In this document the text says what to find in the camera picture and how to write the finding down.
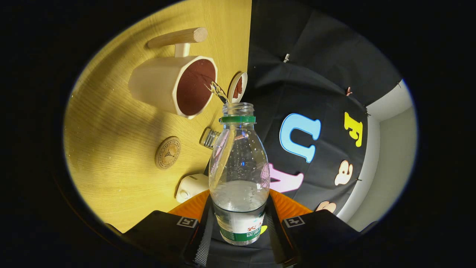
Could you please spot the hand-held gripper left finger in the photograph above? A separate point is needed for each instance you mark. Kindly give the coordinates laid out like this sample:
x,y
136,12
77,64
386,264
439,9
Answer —
x,y
163,232

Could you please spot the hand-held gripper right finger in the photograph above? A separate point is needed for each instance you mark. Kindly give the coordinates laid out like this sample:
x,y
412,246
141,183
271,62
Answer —
x,y
319,232

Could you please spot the round wooden coaster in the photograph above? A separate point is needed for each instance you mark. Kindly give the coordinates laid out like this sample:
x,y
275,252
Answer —
x,y
168,152

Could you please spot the white toaster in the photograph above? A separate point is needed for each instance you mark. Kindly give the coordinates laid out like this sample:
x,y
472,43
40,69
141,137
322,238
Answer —
x,y
193,186

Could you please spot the wooden table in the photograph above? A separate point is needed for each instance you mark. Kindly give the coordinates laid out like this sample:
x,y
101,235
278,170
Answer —
x,y
111,149

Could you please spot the red clip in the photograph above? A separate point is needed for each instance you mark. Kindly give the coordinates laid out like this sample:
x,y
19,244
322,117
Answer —
x,y
348,91

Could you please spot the black backdrop cloth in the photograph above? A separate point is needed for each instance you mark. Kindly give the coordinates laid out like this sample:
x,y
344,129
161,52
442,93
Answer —
x,y
316,74

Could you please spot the brown food slices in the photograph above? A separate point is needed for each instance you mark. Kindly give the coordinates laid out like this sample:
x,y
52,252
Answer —
x,y
238,88

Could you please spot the small white plate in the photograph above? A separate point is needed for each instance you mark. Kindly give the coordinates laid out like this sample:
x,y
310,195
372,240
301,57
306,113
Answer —
x,y
243,80

